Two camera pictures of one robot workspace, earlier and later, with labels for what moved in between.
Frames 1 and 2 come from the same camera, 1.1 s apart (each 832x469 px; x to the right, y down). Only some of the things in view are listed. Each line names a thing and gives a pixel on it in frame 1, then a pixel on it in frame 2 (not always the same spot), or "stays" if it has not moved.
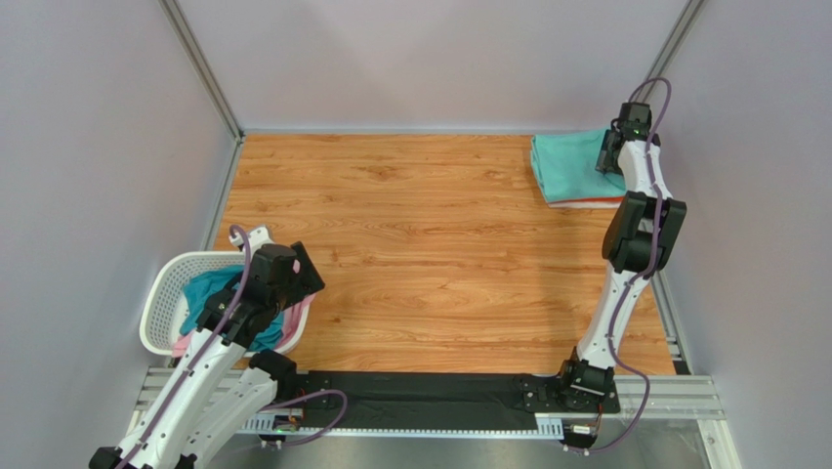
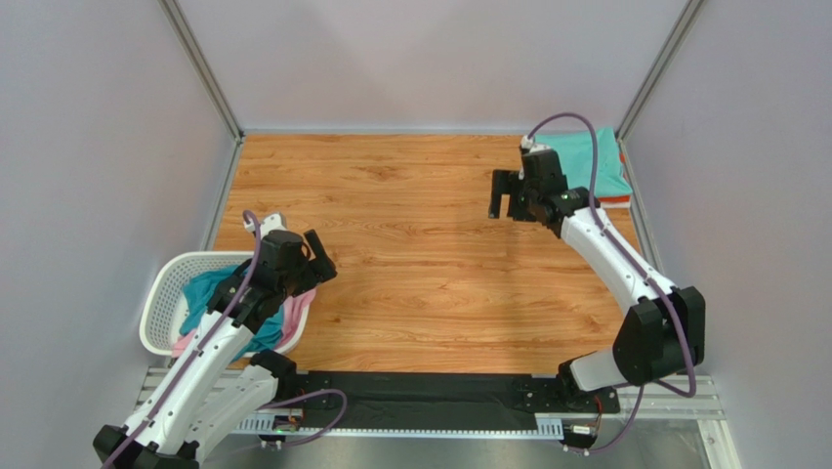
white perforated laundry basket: [163, 305] stays
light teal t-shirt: [565, 166] stays
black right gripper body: [607, 154] → [512, 195]
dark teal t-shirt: [198, 290] stays
